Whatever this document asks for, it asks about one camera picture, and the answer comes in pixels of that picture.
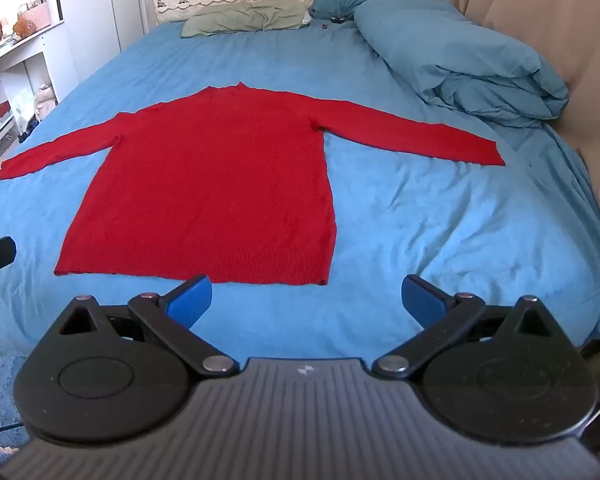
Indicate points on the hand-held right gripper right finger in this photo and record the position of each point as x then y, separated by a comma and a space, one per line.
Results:
421, 302

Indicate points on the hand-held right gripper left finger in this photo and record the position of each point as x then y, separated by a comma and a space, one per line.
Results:
190, 301

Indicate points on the red knit sweater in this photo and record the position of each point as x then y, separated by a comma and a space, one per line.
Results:
205, 185

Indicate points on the blue bed sheet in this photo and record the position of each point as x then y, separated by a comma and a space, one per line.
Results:
405, 220

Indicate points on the blue fluffy rug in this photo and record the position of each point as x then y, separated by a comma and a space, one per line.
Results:
0, 390

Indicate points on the red box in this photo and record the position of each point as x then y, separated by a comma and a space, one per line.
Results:
1, 110

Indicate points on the white bag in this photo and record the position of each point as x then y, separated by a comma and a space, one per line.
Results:
45, 101

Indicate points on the wooden side table with clutter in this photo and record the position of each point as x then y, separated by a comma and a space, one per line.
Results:
25, 60

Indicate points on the pink basket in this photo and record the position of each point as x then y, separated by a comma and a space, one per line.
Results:
39, 16

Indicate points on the blue duvet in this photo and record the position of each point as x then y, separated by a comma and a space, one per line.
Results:
460, 60

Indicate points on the white wardrobe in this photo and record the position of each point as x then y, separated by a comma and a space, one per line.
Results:
100, 15

